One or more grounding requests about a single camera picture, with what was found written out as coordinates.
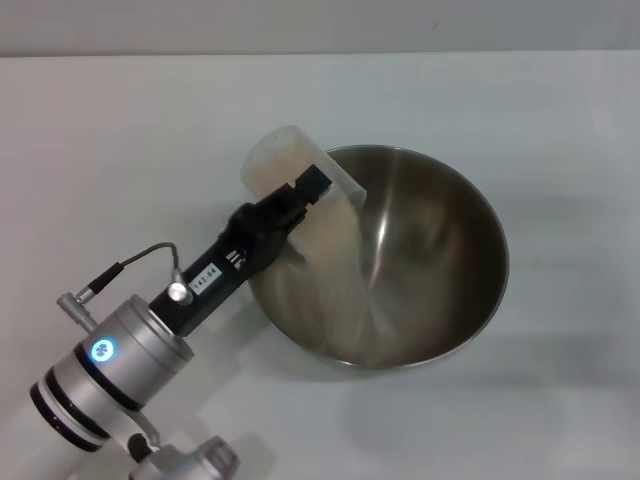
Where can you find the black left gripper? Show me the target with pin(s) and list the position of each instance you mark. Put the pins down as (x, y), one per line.
(225, 265)

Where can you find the clear plastic measuring cup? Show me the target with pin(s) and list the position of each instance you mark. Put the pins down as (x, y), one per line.
(275, 155)

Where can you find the white rice grains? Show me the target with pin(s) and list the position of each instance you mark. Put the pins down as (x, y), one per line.
(332, 235)

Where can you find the stainless steel mixing bowl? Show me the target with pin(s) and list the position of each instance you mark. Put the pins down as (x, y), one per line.
(440, 260)

